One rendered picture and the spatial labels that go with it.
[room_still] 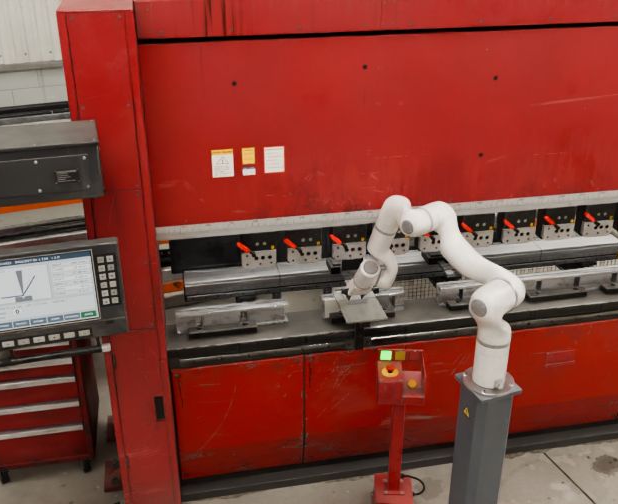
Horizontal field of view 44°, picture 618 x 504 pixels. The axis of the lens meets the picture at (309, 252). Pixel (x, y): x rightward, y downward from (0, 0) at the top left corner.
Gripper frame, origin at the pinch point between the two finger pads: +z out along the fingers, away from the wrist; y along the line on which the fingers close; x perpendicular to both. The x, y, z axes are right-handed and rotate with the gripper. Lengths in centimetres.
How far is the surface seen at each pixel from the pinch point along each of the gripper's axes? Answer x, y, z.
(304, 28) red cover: -78, 22, -85
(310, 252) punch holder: -17.7, 19.1, -11.5
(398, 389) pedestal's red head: 44.5, -10.1, -0.6
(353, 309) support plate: 7.7, 3.0, -3.3
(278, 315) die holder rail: 0.8, 33.4, 13.8
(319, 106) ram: -60, 15, -60
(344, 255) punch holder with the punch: -15.6, 3.8, -9.4
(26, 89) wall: -306, 178, 253
